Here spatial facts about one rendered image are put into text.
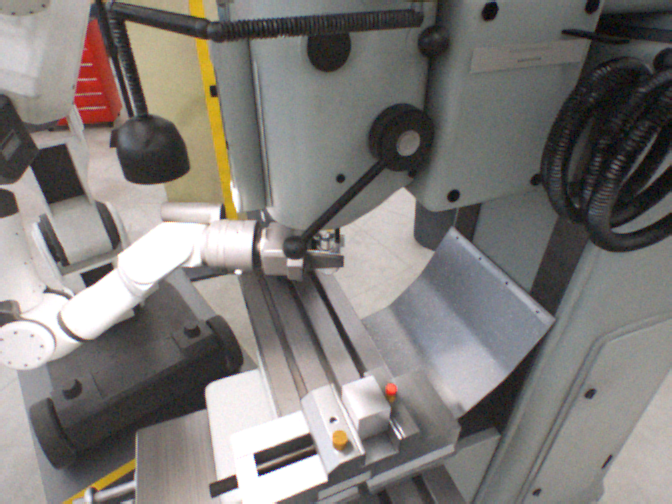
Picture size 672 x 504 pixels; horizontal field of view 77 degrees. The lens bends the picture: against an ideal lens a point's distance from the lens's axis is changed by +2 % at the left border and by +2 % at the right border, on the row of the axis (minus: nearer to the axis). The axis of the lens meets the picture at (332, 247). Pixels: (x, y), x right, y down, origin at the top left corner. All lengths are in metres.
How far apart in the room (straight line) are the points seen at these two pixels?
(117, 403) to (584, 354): 1.18
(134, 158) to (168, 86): 1.82
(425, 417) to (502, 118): 0.47
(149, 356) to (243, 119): 1.06
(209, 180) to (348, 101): 2.05
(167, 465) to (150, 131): 0.75
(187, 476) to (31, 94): 0.75
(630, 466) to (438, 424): 1.47
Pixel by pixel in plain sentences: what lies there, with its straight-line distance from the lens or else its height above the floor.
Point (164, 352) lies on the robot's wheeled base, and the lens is 1.45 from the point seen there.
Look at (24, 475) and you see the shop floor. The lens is 2.15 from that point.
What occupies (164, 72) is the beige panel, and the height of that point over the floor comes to 1.13.
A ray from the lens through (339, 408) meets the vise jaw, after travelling 0.69.
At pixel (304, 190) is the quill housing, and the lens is 0.49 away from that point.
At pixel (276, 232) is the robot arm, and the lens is 0.67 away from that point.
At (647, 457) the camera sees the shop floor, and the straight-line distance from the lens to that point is 2.21.
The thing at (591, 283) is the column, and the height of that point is 1.19.
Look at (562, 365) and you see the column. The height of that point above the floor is 0.99.
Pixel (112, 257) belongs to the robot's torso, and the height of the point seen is 0.93.
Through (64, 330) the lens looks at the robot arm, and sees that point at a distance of 0.77.
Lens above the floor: 1.63
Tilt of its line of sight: 36 degrees down
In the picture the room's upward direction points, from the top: straight up
